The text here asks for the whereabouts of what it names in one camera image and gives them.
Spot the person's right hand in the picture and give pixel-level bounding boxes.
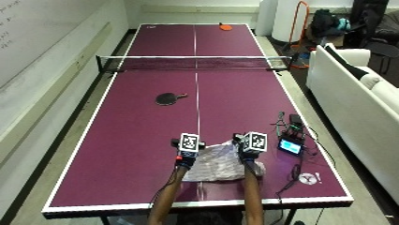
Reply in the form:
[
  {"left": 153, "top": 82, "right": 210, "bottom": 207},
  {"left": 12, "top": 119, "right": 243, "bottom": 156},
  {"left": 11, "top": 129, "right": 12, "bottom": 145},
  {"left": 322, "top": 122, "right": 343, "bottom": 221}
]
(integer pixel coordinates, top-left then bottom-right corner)
[{"left": 230, "top": 133, "right": 259, "bottom": 164}]

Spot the person's left hand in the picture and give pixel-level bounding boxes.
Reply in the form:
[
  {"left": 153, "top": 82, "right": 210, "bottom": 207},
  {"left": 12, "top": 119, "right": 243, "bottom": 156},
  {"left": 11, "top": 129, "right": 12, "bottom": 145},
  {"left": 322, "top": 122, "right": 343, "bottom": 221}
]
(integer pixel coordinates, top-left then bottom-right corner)
[{"left": 169, "top": 138, "right": 207, "bottom": 170}]

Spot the white striped cloth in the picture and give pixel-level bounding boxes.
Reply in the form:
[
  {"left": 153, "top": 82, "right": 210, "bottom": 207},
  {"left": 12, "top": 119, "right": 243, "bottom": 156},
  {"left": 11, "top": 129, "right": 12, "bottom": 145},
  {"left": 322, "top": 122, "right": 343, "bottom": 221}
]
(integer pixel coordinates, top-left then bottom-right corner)
[{"left": 181, "top": 139, "right": 267, "bottom": 183}]

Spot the white marker cube right glove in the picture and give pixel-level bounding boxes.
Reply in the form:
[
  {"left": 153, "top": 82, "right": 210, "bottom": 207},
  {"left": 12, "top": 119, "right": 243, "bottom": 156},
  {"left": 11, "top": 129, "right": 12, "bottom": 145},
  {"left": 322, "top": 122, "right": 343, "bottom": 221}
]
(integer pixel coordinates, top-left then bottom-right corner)
[{"left": 242, "top": 131, "right": 270, "bottom": 154}]

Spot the white marker cube glove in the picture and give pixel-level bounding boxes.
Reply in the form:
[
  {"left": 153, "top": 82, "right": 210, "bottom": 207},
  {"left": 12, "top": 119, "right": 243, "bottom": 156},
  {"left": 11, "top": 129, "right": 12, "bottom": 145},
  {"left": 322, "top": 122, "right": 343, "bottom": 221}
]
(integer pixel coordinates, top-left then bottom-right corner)
[
  {"left": 178, "top": 132, "right": 201, "bottom": 154},
  {"left": 242, "top": 131, "right": 270, "bottom": 154}
]

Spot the white marker cube left glove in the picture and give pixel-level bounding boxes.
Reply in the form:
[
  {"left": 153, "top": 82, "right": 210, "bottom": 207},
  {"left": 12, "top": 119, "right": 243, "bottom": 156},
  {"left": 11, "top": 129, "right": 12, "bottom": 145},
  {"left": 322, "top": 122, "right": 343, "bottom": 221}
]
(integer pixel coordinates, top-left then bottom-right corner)
[{"left": 178, "top": 132, "right": 201, "bottom": 154}]

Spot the black table tennis paddle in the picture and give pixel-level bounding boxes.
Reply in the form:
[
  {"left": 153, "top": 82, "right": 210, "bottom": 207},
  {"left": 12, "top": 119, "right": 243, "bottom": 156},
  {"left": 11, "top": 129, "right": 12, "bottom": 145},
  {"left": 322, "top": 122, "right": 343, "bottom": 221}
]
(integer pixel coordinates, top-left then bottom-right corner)
[{"left": 154, "top": 92, "right": 190, "bottom": 107}]

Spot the table tennis net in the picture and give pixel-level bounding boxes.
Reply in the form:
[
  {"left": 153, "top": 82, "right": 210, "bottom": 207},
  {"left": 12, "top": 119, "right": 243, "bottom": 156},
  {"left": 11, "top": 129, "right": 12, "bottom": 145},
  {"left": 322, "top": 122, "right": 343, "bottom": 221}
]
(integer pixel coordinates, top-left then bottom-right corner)
[{"left": 94, "top": 54, "right": 299, "bottom": 75}]

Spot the white sofa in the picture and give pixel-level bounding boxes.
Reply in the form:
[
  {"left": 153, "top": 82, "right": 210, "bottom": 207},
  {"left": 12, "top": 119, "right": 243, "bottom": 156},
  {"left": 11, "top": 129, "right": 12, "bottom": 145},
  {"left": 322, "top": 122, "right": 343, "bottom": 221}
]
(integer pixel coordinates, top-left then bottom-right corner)
[{"left": 306, "top": 42, "right": 399, "bottom": 205}]

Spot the black cushion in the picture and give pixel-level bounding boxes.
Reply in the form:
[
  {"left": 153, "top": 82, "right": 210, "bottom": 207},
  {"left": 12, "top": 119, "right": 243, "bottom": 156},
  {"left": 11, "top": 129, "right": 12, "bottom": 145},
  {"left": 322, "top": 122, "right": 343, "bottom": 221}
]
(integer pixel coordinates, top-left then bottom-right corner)
[{"left": 323, "top": 45, "right": 370, "bottom": 81}]

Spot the white cylindrical column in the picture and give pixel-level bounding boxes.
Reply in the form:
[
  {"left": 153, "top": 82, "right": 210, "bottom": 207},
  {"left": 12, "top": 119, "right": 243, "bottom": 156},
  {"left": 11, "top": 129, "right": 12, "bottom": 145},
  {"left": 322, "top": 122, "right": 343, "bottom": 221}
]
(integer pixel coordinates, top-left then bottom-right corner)
[
  {"left": 271, "top": 0, "right": 310, "bottom": 43},
  {"left": 254, "top": 0, "right": 279, "bottom": 37}
]

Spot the black backpack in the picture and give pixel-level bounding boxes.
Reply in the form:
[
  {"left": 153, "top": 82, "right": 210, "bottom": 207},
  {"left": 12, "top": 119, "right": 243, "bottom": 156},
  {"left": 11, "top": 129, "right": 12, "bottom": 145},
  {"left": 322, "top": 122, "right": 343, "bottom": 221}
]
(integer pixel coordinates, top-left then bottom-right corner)
[{"left": 309, "top": 8, "right": 352, "bottom": 40}]

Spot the black office chair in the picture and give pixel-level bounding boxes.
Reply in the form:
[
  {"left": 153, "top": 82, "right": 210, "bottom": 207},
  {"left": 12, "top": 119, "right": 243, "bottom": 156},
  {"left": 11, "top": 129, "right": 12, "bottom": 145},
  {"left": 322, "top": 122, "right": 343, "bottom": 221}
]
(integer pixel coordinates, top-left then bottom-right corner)
[{"left": 348, "top": 0, "right": 399, "bottom": 75}]

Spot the whiteboard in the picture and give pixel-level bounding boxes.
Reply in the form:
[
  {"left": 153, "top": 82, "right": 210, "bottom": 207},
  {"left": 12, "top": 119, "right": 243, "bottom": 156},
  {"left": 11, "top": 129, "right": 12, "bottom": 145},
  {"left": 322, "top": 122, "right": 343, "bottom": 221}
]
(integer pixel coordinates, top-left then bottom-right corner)
[{"left": 0, "top": 0, "right": 110, "bottom": 89}]

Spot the recording device with screen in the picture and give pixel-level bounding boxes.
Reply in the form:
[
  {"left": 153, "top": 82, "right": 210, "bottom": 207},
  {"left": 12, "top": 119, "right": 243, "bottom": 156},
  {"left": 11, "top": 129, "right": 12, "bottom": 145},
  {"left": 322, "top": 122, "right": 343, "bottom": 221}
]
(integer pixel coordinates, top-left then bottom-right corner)
[{"left": 271, "top": 112, "right": 310, "bottom": 158}]

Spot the black cable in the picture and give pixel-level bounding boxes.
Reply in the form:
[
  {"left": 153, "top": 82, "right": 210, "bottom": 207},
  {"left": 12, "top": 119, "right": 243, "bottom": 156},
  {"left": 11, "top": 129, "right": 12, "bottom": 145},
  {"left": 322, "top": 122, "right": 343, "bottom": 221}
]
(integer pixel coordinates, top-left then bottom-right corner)
[{"left": 273, "top": 126, "right": 338, "bottom": 201}]

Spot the orange metal frame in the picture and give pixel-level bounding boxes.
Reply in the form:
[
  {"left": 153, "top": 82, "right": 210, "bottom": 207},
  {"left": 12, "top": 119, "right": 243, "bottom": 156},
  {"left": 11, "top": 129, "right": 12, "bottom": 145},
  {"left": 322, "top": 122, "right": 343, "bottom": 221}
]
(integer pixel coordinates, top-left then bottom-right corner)
[{"left": 287, "top": 0, "right": 311, "bottom": 69}]

